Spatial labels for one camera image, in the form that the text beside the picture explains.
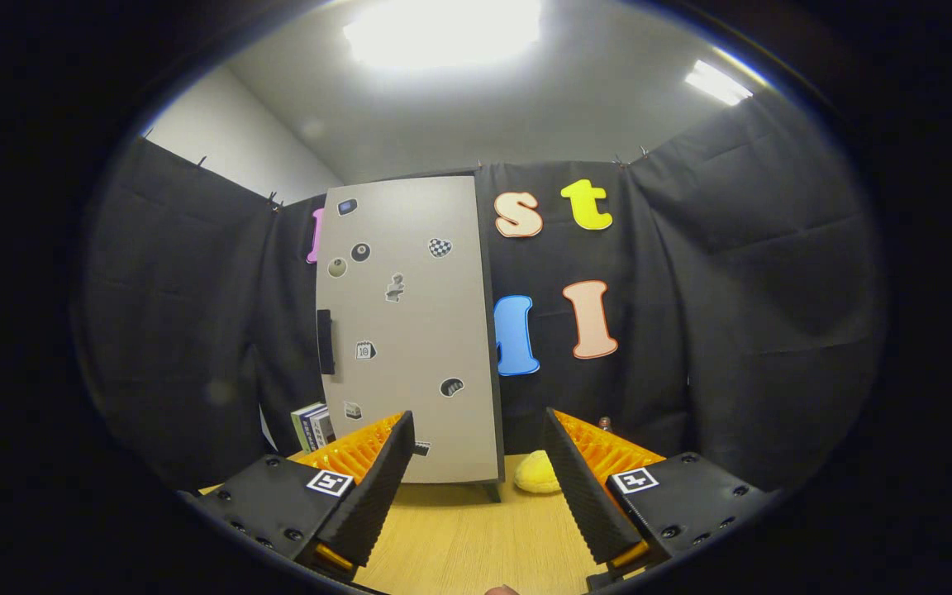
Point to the black backdrop cloth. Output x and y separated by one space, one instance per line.
732 289

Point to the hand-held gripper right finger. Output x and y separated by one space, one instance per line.
579 496

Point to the grey shoe cabinet door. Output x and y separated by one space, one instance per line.
410 347

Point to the blue spine book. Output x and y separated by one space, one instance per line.
311 426

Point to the green spine book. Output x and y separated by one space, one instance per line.
297 426

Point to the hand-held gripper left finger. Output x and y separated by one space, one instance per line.
377 496

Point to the grey shoe cabinet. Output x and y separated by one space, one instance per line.
492 492

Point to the large ceiling light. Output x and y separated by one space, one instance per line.
443 33

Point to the small ceiling light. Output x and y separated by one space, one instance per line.
717 83

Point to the yellow plush toy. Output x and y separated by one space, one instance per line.
535 475

